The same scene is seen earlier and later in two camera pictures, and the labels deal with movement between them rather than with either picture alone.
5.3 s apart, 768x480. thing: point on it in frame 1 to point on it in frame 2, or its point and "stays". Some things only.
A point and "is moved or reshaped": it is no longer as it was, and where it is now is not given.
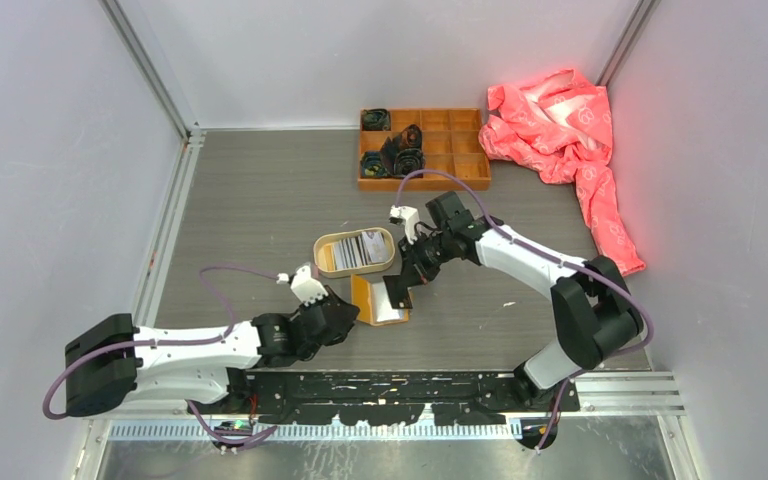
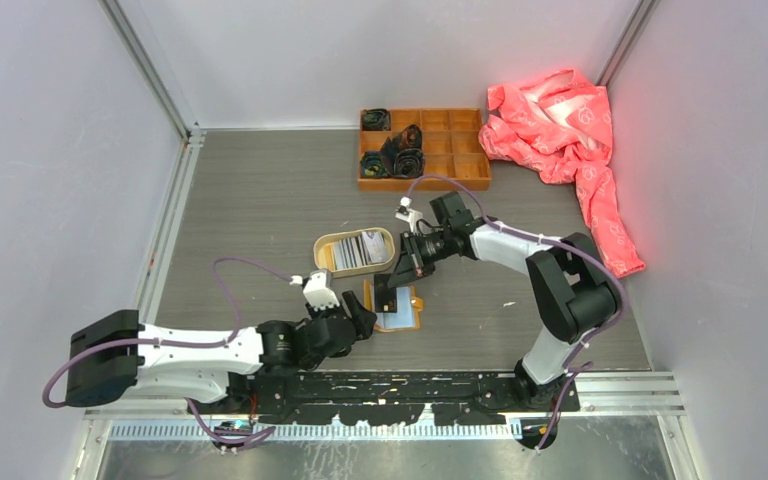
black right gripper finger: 397,292 to 404,272
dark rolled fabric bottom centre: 407,161 stays
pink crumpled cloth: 559,127 stays
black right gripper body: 428,254 stays
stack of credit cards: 366,249 stays
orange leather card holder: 374,304 is moved or reshaped
